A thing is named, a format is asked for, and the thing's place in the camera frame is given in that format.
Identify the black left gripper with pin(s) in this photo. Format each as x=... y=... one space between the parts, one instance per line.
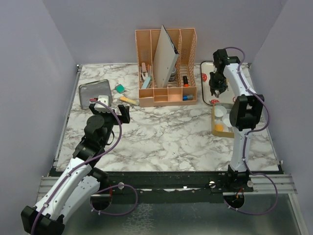
x=124 y=118

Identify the black-tipped metal tongs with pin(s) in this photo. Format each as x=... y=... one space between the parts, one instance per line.
x=216 y=93

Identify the teal eraser block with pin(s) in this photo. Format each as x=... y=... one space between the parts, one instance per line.
x=120 y=88

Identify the peach plastic desk organizer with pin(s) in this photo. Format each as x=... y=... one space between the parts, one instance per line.
x=185 y=40

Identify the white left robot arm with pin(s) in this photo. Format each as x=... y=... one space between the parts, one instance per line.
x=80 y=179

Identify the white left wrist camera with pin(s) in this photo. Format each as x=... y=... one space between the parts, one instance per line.
x=105 y=99

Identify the silver tin lid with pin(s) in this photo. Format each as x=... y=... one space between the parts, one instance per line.
x=94 y=90

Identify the pink white stapler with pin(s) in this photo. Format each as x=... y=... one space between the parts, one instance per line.
x=144 y=71

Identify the grey folder board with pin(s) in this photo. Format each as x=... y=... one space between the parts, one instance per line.
x=165 y=58

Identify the light blue eraser case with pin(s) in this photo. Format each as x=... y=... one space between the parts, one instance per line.
x=147 y=82

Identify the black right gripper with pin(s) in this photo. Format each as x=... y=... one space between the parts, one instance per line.
x=222 y=87

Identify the gold metal cookie tin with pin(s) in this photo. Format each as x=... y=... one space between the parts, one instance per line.
x=230 y=133

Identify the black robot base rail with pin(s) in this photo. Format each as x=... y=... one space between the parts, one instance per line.
x=166 y=187

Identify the black orange marker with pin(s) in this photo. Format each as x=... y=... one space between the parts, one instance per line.
x=185 y=81

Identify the white paper cupcake liner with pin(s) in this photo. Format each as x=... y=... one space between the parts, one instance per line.
x=219 y=111
x=225 y=127
x=226 y=120

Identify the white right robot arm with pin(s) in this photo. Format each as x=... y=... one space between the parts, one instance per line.
x=244 y=115

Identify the blue white patterned tin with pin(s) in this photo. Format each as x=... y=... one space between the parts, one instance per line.
x=173 y=75

